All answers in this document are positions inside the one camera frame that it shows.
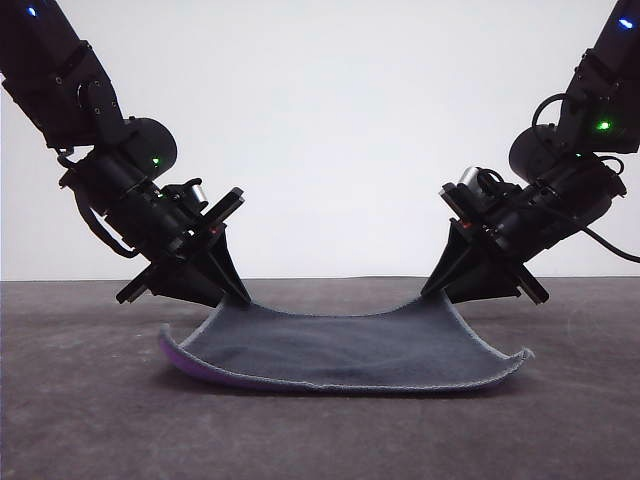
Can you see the grey table cloth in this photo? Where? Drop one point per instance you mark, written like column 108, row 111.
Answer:
column 100, row 425

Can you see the purple towel with grey hem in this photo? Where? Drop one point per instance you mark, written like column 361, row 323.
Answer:
column 330, row 350

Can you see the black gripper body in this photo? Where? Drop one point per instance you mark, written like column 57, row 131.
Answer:
column 555, row 215
column 142, row 220

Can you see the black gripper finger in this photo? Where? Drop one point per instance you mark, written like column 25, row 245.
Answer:
column 192, row 280
column 452, row 265
column 227, row 270
column 487, row 282

